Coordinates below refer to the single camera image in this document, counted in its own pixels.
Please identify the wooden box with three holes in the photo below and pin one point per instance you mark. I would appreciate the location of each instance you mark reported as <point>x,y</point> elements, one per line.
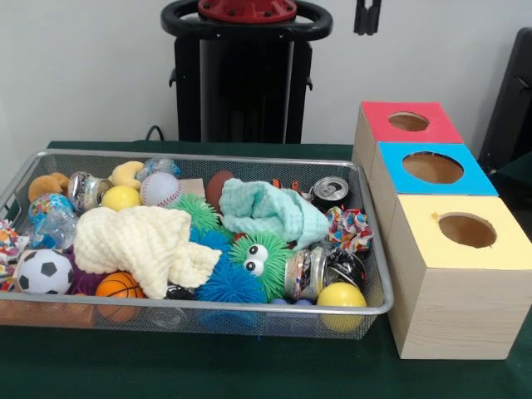
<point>457,316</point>

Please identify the clear plastic packet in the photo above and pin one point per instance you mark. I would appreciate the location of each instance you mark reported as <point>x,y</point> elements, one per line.
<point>160,166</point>

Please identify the black upright panel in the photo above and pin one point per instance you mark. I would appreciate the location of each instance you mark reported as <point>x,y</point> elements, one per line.
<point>511,104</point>

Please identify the green cloth side table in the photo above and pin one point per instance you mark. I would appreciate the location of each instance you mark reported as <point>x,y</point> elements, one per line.
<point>519,174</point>

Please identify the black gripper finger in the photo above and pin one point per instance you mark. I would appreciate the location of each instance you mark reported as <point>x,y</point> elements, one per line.
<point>361,16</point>
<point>373,16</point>

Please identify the black and white soccer ball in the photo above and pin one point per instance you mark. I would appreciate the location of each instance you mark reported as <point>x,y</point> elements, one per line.
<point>43,272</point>

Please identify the silver mesh bin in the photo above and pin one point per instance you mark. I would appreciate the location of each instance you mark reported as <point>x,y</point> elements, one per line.
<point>208,320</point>

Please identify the small orange basketball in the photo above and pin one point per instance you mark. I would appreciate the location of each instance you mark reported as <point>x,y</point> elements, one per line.
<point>118,287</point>

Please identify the large yellow ball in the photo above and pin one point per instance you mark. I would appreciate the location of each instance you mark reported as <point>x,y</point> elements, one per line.
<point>341,295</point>

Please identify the small yellow ball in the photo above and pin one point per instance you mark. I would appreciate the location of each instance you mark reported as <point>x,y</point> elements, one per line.
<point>120,197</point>

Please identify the yellow plush toy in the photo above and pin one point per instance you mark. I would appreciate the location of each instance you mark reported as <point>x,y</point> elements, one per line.
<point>124,174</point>

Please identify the white baseball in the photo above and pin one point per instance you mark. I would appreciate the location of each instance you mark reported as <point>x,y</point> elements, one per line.
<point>160,189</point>

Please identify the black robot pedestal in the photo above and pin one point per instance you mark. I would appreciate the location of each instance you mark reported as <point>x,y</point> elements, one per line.
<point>249,83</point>

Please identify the cream knit cloth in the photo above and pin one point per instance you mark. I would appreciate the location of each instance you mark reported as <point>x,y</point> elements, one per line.
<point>133,241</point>

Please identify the green spiky toy with eyes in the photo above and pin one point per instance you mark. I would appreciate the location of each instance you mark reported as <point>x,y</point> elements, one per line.
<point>276,272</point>

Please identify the mint knit cloth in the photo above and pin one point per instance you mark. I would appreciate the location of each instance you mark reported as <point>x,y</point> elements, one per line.
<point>266,208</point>

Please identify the dark green table cloth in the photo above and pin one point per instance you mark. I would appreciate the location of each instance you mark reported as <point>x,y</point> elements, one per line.
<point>208,365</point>

